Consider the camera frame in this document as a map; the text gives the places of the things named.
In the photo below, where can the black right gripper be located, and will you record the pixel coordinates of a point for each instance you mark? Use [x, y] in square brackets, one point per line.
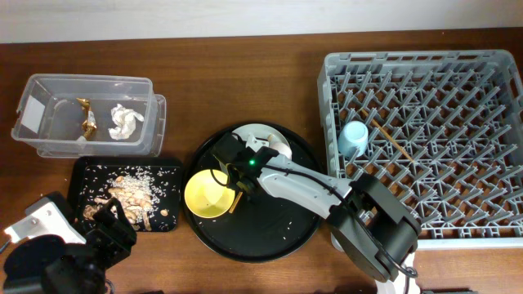
[233, 177]

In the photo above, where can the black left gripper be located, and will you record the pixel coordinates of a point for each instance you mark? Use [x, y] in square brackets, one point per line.
[118, 236]

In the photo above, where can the food scraps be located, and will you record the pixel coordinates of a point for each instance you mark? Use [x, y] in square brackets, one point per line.
[140, 200]

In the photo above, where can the yellow bowl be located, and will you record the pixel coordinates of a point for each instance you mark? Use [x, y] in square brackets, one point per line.
[205, 195]

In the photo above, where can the gold candy wrapper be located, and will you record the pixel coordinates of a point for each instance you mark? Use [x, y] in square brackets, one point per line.
[89, 126]

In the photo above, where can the white tissue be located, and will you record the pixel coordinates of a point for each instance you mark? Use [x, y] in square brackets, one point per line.
[125, 122]

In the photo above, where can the blue cup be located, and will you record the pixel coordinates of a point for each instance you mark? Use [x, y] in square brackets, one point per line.
[353, 139]

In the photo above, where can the wooden chopstick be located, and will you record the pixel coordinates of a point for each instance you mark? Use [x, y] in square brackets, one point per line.
[236, 201]
[385, 133]

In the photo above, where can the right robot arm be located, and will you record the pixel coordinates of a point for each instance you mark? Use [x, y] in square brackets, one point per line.
[372, 226]

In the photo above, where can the grey dishwasher rack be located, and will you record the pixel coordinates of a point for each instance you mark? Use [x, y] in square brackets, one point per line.
[458, 114]

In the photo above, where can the white plate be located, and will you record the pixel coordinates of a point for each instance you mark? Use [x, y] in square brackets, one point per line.
[255, 135]

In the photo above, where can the pink cup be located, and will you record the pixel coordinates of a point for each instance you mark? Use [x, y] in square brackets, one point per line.
[280, 146]

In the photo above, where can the black rectangular tray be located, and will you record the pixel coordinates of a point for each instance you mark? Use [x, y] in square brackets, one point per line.
[90, 174]

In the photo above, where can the round black tray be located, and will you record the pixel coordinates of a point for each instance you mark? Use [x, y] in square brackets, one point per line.
[260, 229]

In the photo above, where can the clear plastic bin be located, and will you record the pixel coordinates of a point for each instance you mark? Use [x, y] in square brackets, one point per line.
[50, 118]

